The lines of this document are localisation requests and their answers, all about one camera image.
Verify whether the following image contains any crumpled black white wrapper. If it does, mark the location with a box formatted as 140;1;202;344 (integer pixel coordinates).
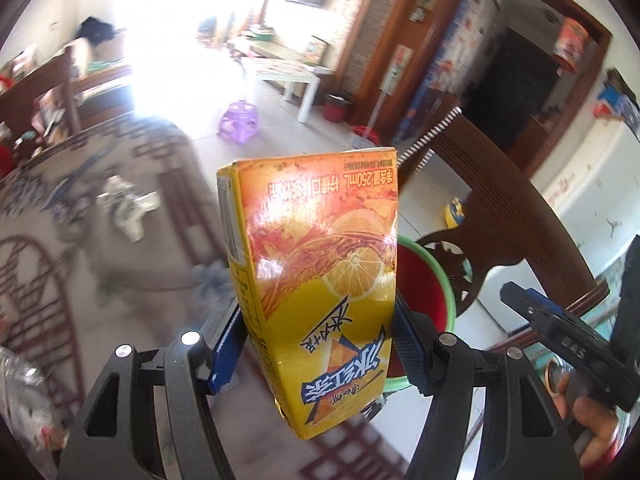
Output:
96;174;162;244

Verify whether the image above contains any clear plastic wrapper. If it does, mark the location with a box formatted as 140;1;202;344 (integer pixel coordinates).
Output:
0;344;69;462

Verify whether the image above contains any purple plastic stool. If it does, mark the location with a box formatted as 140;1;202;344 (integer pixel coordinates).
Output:
217;101;264;147

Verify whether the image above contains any black clothing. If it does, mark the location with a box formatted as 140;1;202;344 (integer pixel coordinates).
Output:
78;16;120;41

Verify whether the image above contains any red bucket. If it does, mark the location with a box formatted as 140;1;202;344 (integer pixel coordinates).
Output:
322;92;354;124

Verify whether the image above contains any white mop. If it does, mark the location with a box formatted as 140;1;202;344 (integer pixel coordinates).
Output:
369;44;414;137

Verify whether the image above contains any person's right hand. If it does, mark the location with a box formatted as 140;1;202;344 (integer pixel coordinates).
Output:
554;374;635;470

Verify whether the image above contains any yellow drink carton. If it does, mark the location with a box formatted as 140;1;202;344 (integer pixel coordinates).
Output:
216;146;401;441

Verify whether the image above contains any white coffee table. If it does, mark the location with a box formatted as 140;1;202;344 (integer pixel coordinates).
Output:
241;56;334;124

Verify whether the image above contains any white coiled cord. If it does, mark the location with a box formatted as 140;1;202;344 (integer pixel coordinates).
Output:
395;106;464;167

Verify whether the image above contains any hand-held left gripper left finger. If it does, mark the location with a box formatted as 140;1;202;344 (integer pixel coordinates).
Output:
57;297;248;480

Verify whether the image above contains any colourful poster panel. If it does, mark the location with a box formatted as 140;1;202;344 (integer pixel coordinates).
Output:
397;0;501;145

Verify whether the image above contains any yellow toy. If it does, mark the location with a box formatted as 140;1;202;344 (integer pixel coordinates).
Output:
443;197;470;235

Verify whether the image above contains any dark wooden chair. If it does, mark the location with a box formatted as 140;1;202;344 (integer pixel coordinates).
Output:
397;109;611;361

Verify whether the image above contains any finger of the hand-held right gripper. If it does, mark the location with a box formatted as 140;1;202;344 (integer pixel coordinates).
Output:
500;282;632;411

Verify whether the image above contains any red basin with green rim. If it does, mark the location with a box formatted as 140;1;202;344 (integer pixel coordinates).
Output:
396;236;459;394

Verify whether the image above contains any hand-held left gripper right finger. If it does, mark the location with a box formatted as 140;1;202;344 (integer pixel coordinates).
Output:
391;294;584;480

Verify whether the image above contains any red hanging decoration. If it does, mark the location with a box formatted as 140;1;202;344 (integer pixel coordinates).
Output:
551;16;592;69

